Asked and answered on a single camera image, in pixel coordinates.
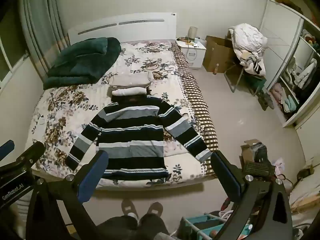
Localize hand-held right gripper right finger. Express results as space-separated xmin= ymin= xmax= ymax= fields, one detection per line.
xmin=210 ymin=150 xmax=293 ymax=240

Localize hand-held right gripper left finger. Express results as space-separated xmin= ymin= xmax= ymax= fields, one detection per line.
xmin=26 ymin=149 xmax=110 ymax=240

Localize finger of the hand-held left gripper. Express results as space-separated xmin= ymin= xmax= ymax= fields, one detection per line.
xmin=15 ymin=141 xmax=46 ymax=167
xmin=0 ymin=140 xmax=15 ymax=157

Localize striped knit sweater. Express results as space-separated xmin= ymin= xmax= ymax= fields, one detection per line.
xmin=65 ymin=94 xmax=212 ymax=181

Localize pile of mixed clothes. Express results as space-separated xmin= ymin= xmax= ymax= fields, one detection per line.
xmin=237 ymin=49 xmax=266 ymax=77

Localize small cardboard box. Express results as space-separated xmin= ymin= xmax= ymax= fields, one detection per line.
xmin=240 ymin=139 xmax=263 ymax=168

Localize black keyboard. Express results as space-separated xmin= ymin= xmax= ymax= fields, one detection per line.
xmin=244 ymin=162 xmax=275 ymax=177

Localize grey slipper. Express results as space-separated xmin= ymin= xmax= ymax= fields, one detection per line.
xmin=121 ymin=199 xmax=139 ymax=224
xmin=146 ymin=202 xmax=164 ymax=217

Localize floral bed quilt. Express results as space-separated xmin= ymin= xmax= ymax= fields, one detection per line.
xmin=25 ymin=40 xmax=218 ymax=191

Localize pink plastic bag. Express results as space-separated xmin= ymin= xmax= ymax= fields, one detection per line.
xmin=274 ymin=157 xmax=286 ymax=176

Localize teal laundry basket rack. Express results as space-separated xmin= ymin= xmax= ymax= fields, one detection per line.
xmin=179 ymin=212 xmax=253 ymax=240

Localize person's right leg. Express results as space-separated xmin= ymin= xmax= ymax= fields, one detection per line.
xmin=139 ymin=214 xmax=171 ymax=240

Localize beige bedding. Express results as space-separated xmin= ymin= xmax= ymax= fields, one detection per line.
xmin=289 ymin=170 xmax=320 ymax=232

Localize checkered bed sheet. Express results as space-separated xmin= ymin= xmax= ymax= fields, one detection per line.
xmin=172 ymin=44 xmax=219 ymax=175

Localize window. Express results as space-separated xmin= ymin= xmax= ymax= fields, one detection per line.
xmin=0 ymin=12 xmax=28 ymax=88

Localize folded white garment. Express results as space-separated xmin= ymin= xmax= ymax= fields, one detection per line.
xmin=112 ymin=87 xmax=147 ymax=97

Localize metal folding chair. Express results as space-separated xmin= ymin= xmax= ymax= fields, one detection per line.
xmin=224 ymin=29 xmax=267 ymax=97

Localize dark green blanket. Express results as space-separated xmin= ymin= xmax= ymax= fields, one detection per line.
xmin=43 ymin=37 xmax=122 ymax=90

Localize folded beige garment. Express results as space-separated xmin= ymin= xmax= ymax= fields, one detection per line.
xmin=109 ymin=71 xmax=154 ymax=90

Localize large cardboard box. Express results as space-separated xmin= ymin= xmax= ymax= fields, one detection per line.
xmin=202 ymin=35 xmax=236 ymax=74

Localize grey striped curtains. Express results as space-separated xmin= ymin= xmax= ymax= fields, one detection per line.
xmin=19 ymin=0 xmax=71 ymax=79

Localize white nightstand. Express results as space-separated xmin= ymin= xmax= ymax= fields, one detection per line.
xmin=176 ymin=39 xmax=207 ymax=71

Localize hanging white jacket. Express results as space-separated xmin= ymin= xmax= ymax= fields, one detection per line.
xmin=295 ymin=58 xmax=317 ymax=89

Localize white duvet pile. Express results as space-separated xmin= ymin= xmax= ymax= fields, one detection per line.
xmin=229 ymin=23 xmax=268 ymax=55

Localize white wardrobe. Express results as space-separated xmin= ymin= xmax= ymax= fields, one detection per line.
xmin=259 ymin=0 xmax=320 ymax=128

